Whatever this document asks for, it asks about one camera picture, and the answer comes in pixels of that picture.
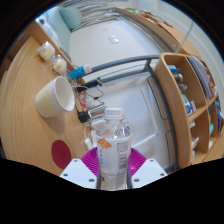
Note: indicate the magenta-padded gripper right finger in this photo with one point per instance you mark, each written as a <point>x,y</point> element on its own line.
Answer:
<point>148,171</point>

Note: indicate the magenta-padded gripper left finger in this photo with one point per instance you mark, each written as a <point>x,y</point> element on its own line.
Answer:
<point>78,171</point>

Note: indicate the clear plastic water bottle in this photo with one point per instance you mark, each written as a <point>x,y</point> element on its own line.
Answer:
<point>114,150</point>

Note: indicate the flat round red coaster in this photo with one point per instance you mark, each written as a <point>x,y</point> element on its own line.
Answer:
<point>61,154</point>

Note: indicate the small white oval case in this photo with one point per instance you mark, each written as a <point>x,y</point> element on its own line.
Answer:
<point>88,144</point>

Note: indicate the white power strip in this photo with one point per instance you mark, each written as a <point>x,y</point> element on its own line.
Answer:
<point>94,133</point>

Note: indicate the white desk lamp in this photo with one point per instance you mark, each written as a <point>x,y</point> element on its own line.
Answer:
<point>149,113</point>

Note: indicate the wooden shelf unit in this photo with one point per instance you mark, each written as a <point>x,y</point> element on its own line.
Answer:
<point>176,106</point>

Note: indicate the cream ceramic cup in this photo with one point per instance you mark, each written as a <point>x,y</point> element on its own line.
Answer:
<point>50,98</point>

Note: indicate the black electric shaver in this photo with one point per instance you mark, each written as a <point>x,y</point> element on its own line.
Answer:
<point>93,82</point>

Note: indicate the blue tube with white cap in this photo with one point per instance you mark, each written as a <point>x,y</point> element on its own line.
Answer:
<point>78,72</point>

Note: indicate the bed with teal sheet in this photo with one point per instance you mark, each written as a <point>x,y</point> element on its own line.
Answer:
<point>58,30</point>

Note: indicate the teal pillow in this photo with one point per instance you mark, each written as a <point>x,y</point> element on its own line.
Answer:
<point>71,16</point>

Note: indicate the grey metal frame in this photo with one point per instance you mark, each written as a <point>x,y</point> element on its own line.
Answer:
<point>133,61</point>

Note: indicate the white wall switch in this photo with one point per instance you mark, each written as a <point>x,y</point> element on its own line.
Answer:
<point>113,39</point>

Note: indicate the long wooden bunk rail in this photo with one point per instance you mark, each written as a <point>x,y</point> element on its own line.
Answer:
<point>160,30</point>

